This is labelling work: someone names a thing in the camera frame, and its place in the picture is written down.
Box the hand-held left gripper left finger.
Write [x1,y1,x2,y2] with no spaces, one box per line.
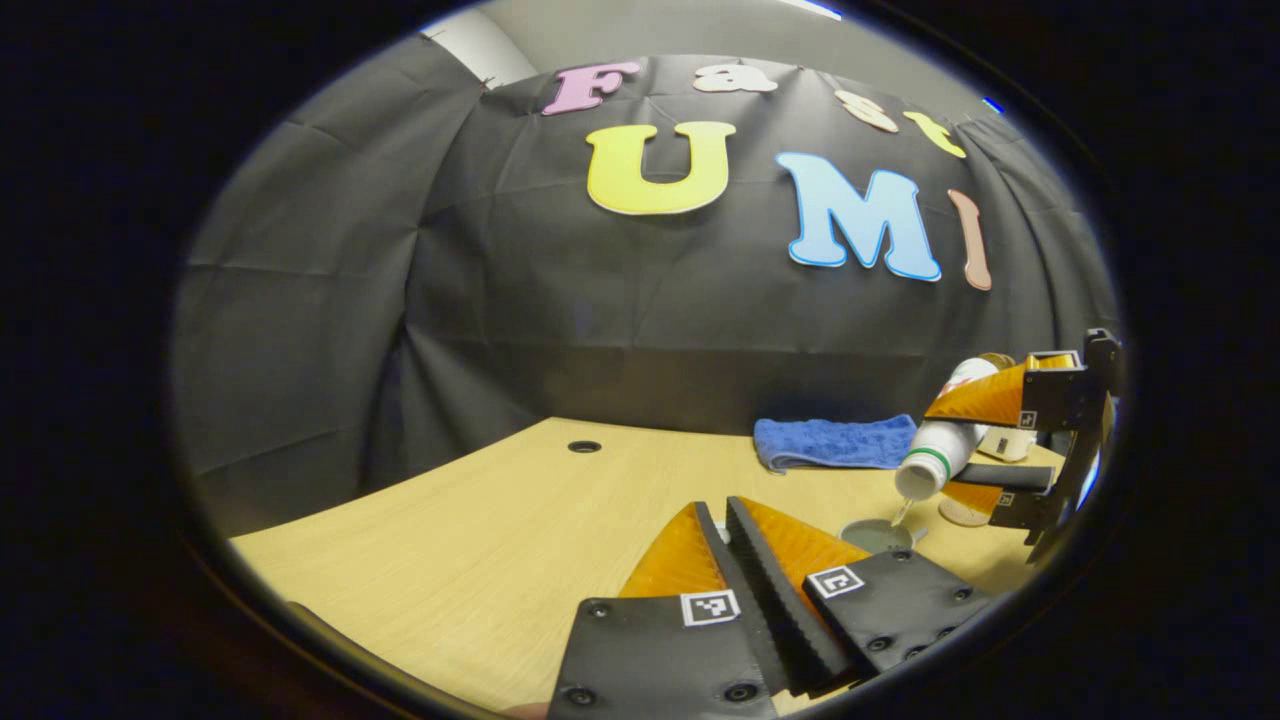
[548,502,791,720]

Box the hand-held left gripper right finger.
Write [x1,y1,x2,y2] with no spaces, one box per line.
[725,497,996,699]

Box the white green-label water bottle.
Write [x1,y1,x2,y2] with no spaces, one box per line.
[894,358,1001,501]

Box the white teacup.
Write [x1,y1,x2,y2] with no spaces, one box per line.
[840,518,929,556]

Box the blue towel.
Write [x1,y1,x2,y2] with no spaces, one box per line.
[753,414,918,474]

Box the black backdrop cloth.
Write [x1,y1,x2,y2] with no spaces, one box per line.
[170,55,1121,536]

